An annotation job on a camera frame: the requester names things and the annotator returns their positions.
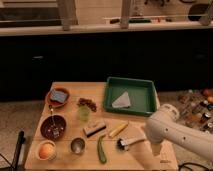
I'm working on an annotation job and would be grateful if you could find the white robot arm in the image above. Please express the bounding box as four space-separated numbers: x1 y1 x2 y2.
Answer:
144 104 213 162

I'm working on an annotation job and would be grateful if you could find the wooden scrub brush block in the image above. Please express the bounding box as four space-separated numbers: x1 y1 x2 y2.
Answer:
83 120 106 138

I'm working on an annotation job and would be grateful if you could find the grey folded cloth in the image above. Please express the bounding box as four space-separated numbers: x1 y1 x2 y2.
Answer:
112 92 131 108

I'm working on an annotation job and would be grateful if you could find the green plastic tray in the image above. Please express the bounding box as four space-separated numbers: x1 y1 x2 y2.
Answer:
103 77 157 117

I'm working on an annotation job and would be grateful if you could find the brown dried food pile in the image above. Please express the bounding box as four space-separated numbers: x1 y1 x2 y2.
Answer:
77 98 97 112

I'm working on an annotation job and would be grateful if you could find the translucent green cup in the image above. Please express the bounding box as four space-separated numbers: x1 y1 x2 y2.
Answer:
78 106 90 121

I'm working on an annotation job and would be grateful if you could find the blue sponge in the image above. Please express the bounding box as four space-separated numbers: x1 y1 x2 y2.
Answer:
50 90 67 103

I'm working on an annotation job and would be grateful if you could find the orange-brown small plate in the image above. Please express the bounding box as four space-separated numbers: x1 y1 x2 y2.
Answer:
45 87 70 108

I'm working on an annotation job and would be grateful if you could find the metal fork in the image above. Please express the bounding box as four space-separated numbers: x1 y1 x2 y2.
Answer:
49 105 59 138

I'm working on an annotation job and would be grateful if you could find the small metal cup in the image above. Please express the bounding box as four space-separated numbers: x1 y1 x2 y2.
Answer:
71 138 85 155

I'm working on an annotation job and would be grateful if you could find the dark brown bowl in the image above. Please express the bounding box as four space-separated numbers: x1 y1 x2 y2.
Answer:
40 115 66 141

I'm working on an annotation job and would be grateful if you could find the green cucumber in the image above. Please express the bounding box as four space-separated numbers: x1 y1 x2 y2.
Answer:
97 135 107 164

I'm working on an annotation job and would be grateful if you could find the small wooden bowl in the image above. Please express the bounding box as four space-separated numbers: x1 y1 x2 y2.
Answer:
35 140 56 161

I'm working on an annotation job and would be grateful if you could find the orange fruit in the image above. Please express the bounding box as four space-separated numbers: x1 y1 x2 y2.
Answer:
39 143 54 159

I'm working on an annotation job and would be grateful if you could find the spice bottle rack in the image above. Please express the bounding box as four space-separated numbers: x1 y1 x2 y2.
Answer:
178 90 213 134

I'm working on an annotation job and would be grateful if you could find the black stand left of table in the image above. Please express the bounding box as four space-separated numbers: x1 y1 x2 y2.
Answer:
12 131 25 171

